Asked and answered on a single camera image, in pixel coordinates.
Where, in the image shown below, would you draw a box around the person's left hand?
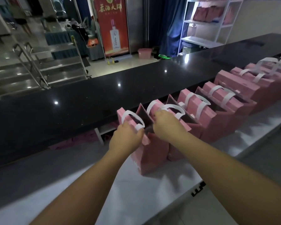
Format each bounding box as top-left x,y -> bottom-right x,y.
108,121 -> 145,160

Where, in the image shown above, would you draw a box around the person's right hand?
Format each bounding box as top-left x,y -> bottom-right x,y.
153,110 -> 192,145

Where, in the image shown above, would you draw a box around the pink white-handled gift bag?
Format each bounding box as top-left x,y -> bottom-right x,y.
116,99 -> 186,177

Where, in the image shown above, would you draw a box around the person's right forearm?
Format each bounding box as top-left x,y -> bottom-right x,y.
172,135 -> 281,225

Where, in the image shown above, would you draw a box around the person's left forearm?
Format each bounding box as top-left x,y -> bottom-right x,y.
30,151 -> 134,225

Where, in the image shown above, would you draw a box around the row of pink paper bags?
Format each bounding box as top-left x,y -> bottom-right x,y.
166,56 -> 281,162

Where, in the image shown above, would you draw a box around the black glossy counter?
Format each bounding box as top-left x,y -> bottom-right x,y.
0,33 -> 281,170

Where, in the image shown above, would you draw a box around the pink plastic basket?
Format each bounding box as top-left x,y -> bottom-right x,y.
137,48 -> 153,60

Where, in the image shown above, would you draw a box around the white metal shelf rack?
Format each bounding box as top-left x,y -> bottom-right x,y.
177,0 -> 245,56

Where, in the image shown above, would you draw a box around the metal steps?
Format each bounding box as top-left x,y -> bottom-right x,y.
0,43 -> 92,99

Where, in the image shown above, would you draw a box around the dark blue curtain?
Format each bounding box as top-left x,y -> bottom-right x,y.
144,0 -> 188,58

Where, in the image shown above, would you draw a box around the red bottle banner stand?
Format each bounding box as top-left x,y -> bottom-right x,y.
93,0 -> 131,58

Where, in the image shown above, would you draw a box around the black bag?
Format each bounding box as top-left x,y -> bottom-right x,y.
71,23 -> 89,42

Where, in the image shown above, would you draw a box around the shelved pile of pink bags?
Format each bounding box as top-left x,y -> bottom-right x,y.
192,5 -> 235,25

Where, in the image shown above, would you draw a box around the metal stair handrail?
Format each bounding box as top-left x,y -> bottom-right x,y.
12,42 -> 50,90

